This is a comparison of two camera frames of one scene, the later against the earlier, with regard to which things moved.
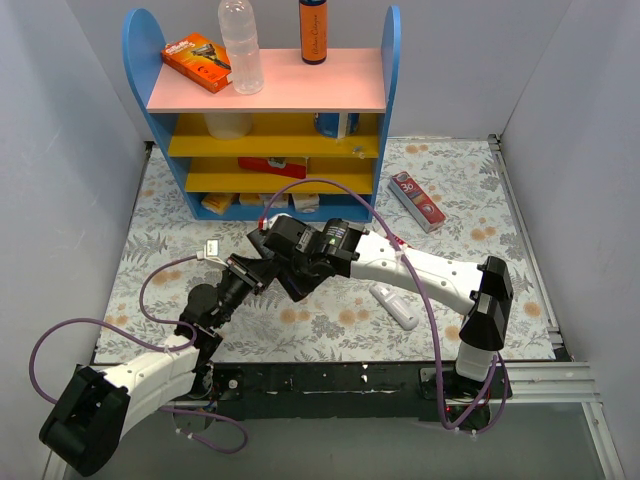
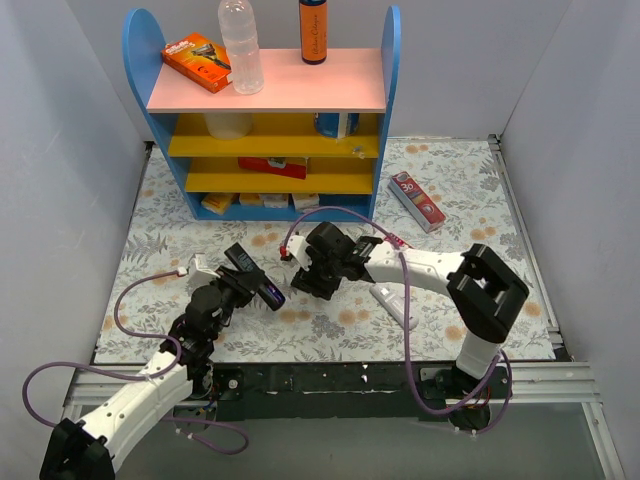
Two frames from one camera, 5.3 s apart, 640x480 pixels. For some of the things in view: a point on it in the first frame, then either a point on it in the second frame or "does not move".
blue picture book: x=337 y=124 does not move
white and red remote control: x=398 y=309 does not move
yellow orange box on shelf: x=218 y=202 does not move
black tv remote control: x=257 y=238 → x=243 y=261
